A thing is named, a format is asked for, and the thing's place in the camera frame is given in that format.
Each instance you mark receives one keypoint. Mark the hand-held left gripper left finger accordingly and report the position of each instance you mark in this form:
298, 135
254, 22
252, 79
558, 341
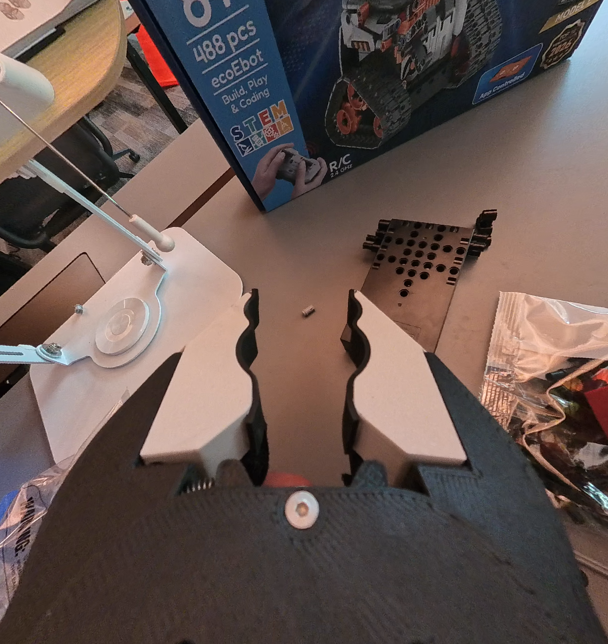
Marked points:
206, 402

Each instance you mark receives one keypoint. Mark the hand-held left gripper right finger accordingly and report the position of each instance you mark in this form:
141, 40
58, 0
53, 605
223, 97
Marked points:
402, 402

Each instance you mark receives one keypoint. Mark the red foam cube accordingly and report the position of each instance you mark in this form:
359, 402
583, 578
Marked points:
605, 417

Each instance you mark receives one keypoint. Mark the black perforated building plate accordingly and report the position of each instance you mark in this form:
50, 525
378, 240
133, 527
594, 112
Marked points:
424, 302

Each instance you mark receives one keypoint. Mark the white book stand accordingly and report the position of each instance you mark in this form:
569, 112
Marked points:
203, 281

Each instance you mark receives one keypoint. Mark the small grey connector piece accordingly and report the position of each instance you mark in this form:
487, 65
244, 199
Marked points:
309, 310

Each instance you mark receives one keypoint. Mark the clear bag of building parts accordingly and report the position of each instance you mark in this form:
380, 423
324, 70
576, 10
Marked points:
535, 332

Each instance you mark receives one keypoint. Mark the clear printed plastic bag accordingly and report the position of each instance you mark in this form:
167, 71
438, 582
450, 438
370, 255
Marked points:
17, 508

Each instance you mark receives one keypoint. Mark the black office chair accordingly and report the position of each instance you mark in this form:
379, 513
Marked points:
27, 201

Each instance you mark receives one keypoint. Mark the blue toy robot box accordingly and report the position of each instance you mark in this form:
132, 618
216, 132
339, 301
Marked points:
294, 90

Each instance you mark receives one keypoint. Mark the orange plastic object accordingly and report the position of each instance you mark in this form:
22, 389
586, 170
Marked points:
155, 55

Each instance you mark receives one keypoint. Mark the white instruction booklet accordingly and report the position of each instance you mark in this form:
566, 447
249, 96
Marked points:
37, 20

